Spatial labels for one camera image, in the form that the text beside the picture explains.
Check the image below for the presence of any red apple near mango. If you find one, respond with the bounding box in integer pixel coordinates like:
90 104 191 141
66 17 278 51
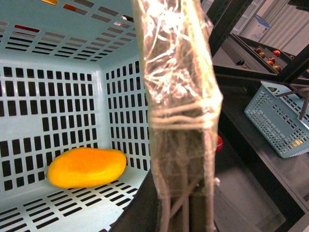
215 135 224 154

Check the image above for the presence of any light blue plastic basket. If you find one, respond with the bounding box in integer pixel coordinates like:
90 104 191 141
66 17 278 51
0 0 150 232

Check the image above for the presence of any yellow mango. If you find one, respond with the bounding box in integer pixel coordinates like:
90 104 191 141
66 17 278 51
47 147 126 189

